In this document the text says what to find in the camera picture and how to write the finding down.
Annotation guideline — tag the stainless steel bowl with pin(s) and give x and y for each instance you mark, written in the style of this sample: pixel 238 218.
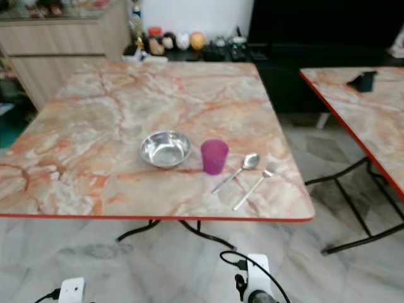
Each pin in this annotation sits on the stainless steel bowl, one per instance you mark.
pixel 166 149

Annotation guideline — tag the teal green object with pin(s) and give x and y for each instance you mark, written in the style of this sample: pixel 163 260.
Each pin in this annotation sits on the teal green object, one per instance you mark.
pixel 11 129

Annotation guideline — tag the light wooden cabinet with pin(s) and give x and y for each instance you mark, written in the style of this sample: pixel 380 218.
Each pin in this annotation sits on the light wooden cabinet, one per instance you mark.
pixel 63 53

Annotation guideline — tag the marble pattern folding table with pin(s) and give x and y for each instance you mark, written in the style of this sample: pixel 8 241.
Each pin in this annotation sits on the marble pattern folding table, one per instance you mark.
pixel 113 120
pixel 372 120

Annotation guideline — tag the dark round figurine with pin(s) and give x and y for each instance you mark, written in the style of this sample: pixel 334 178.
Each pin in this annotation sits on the dark round figurine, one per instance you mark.
pixel 169 41

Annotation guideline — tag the white round figurine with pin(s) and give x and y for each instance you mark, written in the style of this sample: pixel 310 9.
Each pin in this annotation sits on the white round figurine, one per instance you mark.
pixel 183 41

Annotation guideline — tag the purple plastic cup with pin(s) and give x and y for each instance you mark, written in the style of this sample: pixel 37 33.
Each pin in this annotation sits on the purple plastic cup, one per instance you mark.
pixel 214 157

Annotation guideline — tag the yellow round figurine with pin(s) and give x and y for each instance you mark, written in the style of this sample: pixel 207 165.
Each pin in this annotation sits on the yellow round figurine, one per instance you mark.
pixel 197 40

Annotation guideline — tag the silver metal spoon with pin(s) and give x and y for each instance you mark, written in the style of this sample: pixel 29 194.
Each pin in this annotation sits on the silver metal spoon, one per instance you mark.
pixel 251 161

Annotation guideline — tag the silver metal fork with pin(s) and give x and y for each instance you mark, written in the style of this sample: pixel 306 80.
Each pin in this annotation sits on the silver metal fork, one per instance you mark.
pixel 270 169

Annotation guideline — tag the black flat television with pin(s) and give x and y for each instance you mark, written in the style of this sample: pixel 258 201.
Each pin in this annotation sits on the black flat television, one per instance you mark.
pixel 322 22

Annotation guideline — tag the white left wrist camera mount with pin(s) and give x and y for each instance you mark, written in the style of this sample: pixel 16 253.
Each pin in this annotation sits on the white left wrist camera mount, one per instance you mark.
pixel 71 290

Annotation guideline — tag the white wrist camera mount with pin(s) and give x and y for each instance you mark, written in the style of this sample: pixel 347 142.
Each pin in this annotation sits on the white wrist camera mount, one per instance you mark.
pixel 71 290
pixel 259 274

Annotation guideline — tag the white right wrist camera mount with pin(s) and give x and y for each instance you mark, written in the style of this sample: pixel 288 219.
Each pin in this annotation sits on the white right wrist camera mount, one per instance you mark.
pixel 259 274

